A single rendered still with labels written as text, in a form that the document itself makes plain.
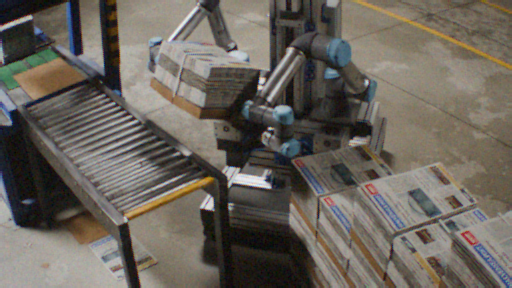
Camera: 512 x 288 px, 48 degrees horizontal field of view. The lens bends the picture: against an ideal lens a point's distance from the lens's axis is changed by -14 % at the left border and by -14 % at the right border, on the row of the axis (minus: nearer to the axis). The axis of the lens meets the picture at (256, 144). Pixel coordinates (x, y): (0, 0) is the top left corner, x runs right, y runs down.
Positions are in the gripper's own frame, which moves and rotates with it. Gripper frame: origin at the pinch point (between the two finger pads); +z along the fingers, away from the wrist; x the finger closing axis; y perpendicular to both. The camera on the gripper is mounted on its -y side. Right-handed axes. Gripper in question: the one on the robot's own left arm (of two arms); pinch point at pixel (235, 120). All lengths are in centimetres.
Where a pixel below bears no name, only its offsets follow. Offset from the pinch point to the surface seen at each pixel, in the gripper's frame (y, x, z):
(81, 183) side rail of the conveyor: -40, 55, 28
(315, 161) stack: -6.9, -24.0, -28.3
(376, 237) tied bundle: -5, 10, -91
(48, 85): -30, 29, 136
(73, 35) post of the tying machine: -10, -7, 186
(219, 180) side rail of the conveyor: -22.8, 8.7, -9.2
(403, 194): 9, 1, -90
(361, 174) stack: -4, -31, -49
